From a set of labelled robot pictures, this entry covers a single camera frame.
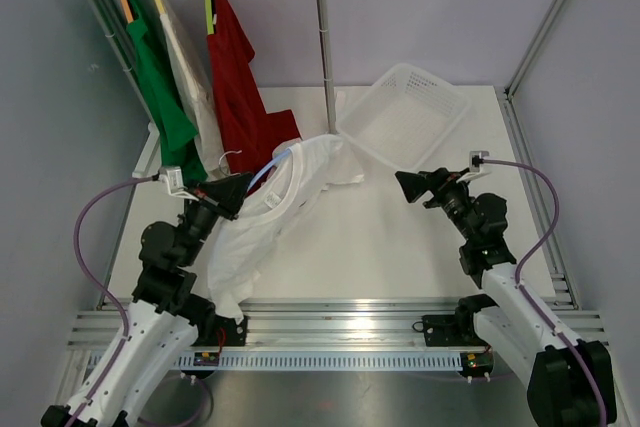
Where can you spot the beige t shirt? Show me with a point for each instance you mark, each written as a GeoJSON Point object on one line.
{"type": "Point", "coordinates": [195, 91]}

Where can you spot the light blue plastic hanger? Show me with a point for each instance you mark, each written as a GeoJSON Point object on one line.
{"type": "Point", "coordinates": [266, 169]}

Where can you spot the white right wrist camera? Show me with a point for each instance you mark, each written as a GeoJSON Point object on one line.
{"type": "Point", "coordinates": [477, 163]}

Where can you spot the lime green hanger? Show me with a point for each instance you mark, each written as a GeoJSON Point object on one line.
{"type": "Point", "coordinates": [210, 16]}

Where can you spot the white slotted cable duct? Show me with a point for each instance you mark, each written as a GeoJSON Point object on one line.
{"type": "Point", "coordinates": [327, 361]}

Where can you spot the red t shirt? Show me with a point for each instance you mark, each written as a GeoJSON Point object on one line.
{"type": "Point", "coordinates": [249, 133]}

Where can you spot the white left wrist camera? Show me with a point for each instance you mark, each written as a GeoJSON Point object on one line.
{"type": "Point", "coordinates": [171, 177]}

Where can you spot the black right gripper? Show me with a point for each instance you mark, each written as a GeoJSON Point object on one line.
{"type": "Point", "coordinates": [414, 185]}

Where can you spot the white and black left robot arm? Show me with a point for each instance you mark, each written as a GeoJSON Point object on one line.
{"type": "Point", "coordinates": [164, 317]}

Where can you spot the white plastic basket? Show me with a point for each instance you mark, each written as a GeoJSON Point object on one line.
{"type": "Point", "coordinates": [403, 118]}

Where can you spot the green t shirt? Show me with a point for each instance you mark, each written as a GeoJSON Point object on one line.
{"type": "Point", "coordinates": [156, 82]}

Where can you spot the aluminium corner post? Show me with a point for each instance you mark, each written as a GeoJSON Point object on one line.
{"type": "Point", "coordinates": [534, 47]}

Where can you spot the white printed t shirt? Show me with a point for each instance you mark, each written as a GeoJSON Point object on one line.
{"type": "Point", "coordinates": [275, 205]}

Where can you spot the orange hanger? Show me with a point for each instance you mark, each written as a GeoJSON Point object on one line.
{"type": "Point", "coordinates": [126, 8]}

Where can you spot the aluminium frame rail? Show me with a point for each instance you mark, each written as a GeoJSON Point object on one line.
{"type": "Point", "coordinates": [366, 325]}

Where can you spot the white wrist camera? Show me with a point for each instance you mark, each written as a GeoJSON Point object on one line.
{"type": "Point", "coordinates": [171, 177]}
{"type": "Point", "coordinates": [477, 163]}

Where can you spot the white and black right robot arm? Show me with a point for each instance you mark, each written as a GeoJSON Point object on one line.
{"type": "Point", "coordinates": [569, 381]}

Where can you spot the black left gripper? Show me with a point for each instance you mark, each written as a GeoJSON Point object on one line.
{"type": "Point", "coordinates": [227, 193]}

